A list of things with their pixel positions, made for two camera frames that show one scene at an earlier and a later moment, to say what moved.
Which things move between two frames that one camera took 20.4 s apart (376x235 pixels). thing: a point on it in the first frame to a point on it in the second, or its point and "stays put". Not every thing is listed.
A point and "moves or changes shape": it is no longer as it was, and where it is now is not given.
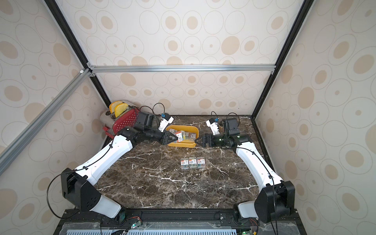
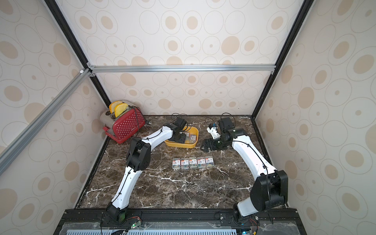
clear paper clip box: [193, 162] stays put
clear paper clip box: [200, 162] stays put
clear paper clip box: [179, 136] moves or changes shape
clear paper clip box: [184, 163] stays put
